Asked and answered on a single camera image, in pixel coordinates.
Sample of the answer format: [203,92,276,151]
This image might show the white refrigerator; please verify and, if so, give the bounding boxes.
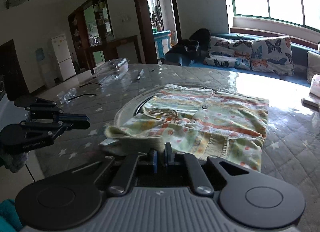
[51,34,76,81]

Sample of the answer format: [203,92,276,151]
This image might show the green patterned child's shirt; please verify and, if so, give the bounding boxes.
[103,90,269,171]

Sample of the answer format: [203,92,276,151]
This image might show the long butterfly cushion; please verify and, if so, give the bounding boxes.
[203,37,252,70]

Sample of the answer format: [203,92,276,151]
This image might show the pink white wipes pack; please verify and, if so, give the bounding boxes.
[310,74,320,97]

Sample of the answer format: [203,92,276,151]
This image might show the grey plain pillow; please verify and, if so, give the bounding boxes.
[306,51,320,83]

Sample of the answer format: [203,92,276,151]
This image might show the blue children's cabinet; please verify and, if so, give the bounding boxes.
[153,30,171,59]

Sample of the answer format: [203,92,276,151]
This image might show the round glass turntable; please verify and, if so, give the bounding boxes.
[113,84,216,128]

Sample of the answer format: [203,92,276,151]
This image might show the black bag on sofa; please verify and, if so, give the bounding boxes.
[161,28,211,67]

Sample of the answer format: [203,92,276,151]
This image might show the large butterfly pillow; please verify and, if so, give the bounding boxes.
[251,36,295,76]

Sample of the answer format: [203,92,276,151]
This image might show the clear plastic food container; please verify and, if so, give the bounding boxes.
[95,58,129,84]

